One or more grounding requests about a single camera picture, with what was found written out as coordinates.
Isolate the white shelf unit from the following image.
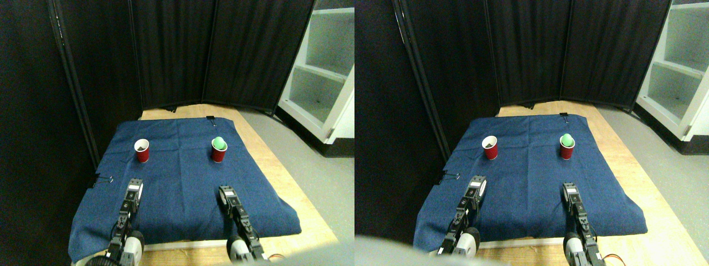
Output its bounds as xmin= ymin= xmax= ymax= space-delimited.
xmin=277 ymin=0 xmax=355 ymax=158
xmin=635 ymin=0 xmax=709 ymax=155

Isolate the black curtain stand pole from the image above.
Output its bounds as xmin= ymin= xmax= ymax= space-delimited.
xmin=391 ymin=0 xmax=453 ymax=161
xmin=46 ymin=0 xmax=101 ymax=170

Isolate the dark blue cloth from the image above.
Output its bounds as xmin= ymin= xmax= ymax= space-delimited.
xmin=413 ymin=112 xmax=649 ymax=253
xmin=68 ymin=115 xmax=303 ymax=264

